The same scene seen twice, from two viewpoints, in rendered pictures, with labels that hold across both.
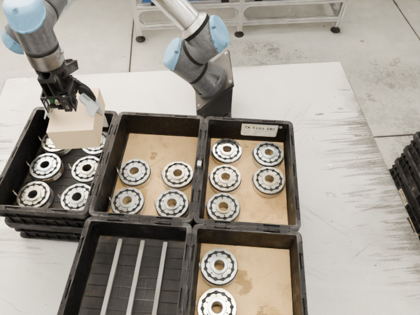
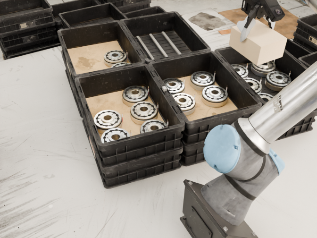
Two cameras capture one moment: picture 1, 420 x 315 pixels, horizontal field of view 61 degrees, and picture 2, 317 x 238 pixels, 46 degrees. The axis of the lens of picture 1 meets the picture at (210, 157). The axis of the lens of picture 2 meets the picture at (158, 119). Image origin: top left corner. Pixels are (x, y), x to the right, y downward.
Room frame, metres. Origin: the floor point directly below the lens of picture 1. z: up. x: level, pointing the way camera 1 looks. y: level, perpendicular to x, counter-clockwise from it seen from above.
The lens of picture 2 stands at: (1.59, -0.47, 1.76)
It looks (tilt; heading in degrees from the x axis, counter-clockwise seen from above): 42 degrees down; 154
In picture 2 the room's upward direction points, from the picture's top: 1 degrees clockwise
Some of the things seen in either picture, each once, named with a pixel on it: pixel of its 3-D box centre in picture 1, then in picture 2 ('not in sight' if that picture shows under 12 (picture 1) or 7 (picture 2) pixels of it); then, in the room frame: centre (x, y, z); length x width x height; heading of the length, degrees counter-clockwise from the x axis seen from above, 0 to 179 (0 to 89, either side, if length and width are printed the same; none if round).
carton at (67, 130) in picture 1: (78, 117); (256, 41); (0.67, 0.37, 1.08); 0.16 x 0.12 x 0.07; 4
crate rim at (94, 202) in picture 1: (152, 162); (201, 85); (0.63, 0.18, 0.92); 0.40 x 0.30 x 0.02; 176
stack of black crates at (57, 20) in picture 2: not in sight; (78, 28); (-1.13, 0.12, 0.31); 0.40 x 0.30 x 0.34; 94
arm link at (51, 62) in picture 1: (46, 55); not in sight; (0.65, 0.37, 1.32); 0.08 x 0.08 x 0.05
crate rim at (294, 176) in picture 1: (247, 169); (126, 101); (0.61, -0.12, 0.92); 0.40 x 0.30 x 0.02; 176
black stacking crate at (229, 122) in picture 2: (154, 171); (200, 95); (0.63, 0.18, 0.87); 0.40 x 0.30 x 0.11; 176
